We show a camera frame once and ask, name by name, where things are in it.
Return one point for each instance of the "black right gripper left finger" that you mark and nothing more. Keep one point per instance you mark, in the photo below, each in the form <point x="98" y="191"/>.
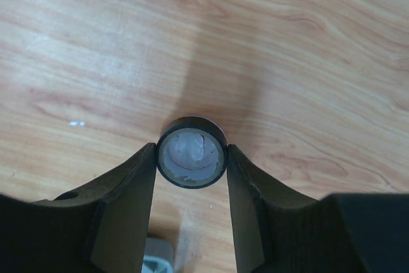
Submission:
<point x="100" y="226"/>

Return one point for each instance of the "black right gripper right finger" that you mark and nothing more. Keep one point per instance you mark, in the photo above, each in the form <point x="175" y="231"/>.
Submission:
<point x="278" y="229"/>

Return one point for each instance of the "black electrical tape roll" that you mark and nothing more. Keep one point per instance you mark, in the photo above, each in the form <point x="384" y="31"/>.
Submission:
<point x="192" y="152"/>

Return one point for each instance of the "grey plastic tool case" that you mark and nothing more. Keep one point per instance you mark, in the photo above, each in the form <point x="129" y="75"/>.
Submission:
<point x="158" y="256"/>

